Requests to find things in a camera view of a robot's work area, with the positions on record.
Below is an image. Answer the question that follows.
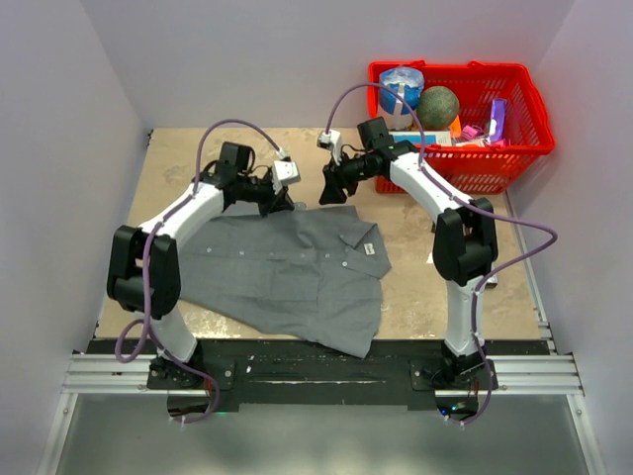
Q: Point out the white shirt label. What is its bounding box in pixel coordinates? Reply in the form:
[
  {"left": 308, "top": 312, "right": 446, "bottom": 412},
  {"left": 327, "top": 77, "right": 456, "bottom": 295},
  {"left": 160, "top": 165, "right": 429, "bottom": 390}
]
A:
[{"left": 363, "top": 242, "right": 376, "bottom": 255}]

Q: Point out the red plastic basket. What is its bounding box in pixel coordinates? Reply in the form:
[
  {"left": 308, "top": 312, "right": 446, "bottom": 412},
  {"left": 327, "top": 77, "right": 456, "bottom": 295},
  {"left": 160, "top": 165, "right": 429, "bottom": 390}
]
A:
[{"left": 368, "top": 59, "right": 555, "bottom": 195}]

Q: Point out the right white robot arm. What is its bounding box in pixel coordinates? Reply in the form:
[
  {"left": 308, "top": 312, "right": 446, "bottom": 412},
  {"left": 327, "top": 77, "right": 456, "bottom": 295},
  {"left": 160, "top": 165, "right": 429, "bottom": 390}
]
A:
[{"left": 316, "top": 118, "right": 498, "bottom": 389}]

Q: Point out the white blue box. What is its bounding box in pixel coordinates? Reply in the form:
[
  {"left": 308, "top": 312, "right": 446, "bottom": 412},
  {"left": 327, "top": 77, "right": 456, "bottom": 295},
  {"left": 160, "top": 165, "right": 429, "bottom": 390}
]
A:
[{"left": 390, "top": 131, "right": 452, "bottom": 146}]

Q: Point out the purple cable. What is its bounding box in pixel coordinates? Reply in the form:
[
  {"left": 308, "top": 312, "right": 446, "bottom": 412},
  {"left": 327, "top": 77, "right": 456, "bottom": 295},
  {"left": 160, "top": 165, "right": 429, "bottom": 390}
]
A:
[
  {"left": 323, "top": 81, "right": 559, "bottom": 428},
  {"left": 114, "top": 118, "right": 288, "bottom": 425}
]

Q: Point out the pink small packet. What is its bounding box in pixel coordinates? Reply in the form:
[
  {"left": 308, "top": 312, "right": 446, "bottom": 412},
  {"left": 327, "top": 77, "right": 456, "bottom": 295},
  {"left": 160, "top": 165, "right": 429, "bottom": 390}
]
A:
[{"left": 460, "top": 125, "right": 484, "bottom": 142}]

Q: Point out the orange packet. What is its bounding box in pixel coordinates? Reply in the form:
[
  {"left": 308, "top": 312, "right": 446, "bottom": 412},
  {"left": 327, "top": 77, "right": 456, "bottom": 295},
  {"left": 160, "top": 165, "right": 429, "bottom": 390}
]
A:
[{"left": 421, "top": 116, "right": 462, "bottom": 145}]

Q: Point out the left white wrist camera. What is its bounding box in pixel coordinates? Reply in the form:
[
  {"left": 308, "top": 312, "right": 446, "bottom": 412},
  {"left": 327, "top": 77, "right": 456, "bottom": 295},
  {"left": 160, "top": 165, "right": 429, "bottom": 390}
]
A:
[{"left": 272, "top": 160, "right": 301, "bottom": 192}]

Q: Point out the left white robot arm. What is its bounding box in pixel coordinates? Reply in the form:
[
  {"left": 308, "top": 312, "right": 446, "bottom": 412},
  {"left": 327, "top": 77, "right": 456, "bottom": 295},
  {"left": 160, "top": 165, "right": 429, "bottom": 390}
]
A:
[{"left": 106, "top": 142, "right": 301, "bottom": 389}]

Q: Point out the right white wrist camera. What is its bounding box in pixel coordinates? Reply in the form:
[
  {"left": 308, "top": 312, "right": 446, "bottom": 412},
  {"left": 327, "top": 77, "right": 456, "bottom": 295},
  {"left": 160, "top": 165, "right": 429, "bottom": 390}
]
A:
[{"left": 316, "top": 130, "right": 343, "bottom": 165}]

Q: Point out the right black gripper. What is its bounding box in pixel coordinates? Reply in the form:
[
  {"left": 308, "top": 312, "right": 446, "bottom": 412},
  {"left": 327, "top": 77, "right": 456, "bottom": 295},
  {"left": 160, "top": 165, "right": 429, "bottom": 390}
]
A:
[{"left": 319, "top": 149, "right": 375, "bottom": 206}]

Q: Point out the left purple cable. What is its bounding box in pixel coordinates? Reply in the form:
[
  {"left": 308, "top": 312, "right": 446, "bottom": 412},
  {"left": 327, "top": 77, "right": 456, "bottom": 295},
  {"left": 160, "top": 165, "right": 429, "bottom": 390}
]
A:
[{"left": 114, "top": 118, "right": 288, "bottom": 425}]

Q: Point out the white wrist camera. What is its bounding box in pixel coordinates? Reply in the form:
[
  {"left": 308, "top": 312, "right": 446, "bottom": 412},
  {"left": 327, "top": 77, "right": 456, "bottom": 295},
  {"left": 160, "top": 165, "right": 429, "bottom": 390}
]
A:
[
  {"left": 316, "top": 130, "right": 343, "bottom": 165},
  {"left": 272, "top": 160, "right": 301, "bottom": 192}
]

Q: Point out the purple snack packet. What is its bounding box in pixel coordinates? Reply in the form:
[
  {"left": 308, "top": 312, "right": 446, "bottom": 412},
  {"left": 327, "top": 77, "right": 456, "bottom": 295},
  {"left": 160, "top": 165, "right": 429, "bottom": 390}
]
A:
[{"left": 488, "top": 98, "right": 507, "bottom": 145}]

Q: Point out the green round ball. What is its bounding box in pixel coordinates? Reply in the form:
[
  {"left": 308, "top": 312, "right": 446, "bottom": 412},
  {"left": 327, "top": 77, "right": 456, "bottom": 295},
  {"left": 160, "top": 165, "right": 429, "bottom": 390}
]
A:
[{"left": 416, "top": 86, "right": 460, "bottom": 130}]

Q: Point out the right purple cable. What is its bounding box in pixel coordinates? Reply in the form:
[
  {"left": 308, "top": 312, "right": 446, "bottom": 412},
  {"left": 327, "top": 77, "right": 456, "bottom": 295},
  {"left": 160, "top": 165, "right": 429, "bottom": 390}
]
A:
[{"left": 323, "top": 81, "right": 559, "bottom": 428}]

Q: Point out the blue white wrapped roll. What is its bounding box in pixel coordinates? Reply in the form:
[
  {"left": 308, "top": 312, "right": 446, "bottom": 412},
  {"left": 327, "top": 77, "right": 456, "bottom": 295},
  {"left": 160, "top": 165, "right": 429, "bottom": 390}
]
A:
[{"left": 378, "top": 65, "right": 425, "bottom": 131}]

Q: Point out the aluminium rail frame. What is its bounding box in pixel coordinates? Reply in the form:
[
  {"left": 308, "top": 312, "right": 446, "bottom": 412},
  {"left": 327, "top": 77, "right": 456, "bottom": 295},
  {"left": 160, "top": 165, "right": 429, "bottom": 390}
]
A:
[{"left": 37, "top": 190, "right": 607, "bottom": 475}]

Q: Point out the grey button shirt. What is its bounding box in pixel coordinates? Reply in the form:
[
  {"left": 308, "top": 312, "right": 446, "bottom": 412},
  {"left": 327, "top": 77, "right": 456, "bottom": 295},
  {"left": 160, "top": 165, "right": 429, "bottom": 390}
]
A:
[{"left": 179, "top": 206, "right": 391, "bottom": 358}]

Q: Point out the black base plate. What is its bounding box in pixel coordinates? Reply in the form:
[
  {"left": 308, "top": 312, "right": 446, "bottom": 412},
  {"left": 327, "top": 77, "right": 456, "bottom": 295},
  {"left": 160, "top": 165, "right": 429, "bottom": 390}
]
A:
[{"left": 72, "top": 339, "right": 548, "bottom": 415}]

